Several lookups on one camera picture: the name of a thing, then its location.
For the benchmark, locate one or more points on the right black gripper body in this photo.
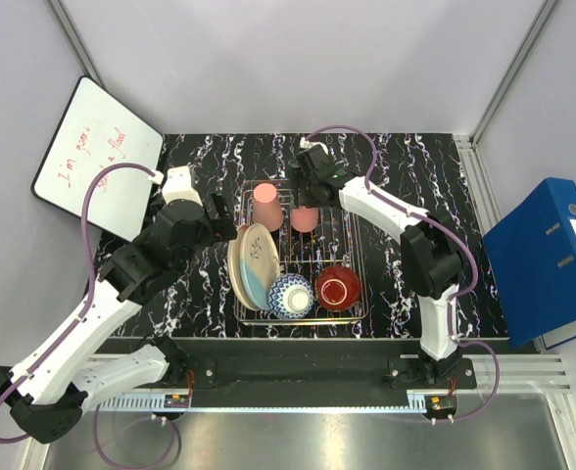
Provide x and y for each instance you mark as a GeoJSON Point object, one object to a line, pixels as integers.
{"type": "Point", "coordinates": [306, 188]}

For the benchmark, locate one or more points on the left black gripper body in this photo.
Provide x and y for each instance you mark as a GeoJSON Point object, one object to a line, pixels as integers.
{"type": "Point", "coordinates": [216, 230]}

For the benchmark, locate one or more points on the salmon pink plastic cup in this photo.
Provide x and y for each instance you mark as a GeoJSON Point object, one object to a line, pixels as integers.
{"type": "Point", "coordinates": [304, 219]}

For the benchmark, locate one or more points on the light pink plastic cup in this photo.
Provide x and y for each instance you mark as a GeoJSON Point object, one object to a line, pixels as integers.
{"type": "Point", "coordinates": [266, 207]}

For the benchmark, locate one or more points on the cream and blue plate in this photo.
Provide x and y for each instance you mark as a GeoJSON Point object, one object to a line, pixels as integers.
{"type": "Point", "coordinates": [259, 264]}

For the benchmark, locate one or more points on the metal wire dish rack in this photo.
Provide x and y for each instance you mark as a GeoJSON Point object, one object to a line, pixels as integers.
{"type": "Point", "coordinates": [335, 241]}

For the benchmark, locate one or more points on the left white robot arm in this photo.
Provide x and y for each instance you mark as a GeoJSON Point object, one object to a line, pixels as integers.
{"type": "Point", "coordinates": [49, 391]}

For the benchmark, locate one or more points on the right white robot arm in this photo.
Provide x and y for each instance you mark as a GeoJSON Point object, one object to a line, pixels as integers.
{"type": "Point", "coordinates": [431, 260]}

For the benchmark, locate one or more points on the pink rimmed ceramic plate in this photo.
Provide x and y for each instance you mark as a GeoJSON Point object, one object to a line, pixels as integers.
{"type": "Point", "coordinates": [233, 265]}

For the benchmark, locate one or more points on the blue white patterned bowl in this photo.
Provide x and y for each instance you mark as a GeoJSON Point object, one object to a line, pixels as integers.
{"type": "Point", "coordinates": [290, 296]}

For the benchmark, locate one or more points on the red lacquer bowl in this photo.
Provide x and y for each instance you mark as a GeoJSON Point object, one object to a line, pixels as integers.
{"type": "Point", "coordinates": [337, 287]}

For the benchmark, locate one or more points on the white dry erase board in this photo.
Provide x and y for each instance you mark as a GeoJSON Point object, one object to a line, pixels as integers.
{"type": "Point", "coordinates": [96, 131]}

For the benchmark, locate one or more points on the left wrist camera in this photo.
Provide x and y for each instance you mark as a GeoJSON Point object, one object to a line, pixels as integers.
{"type": "Point", "coordinates": [179, 185]}

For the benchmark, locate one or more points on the white slotted cable duct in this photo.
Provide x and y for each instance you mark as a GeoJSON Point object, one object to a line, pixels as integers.
{"type": "Point", "coordinates": [148, 402]}

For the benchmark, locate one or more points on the blue ring binder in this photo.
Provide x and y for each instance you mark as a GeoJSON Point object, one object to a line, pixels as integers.
{"type": "Point", "coordinates": [532, 252]}

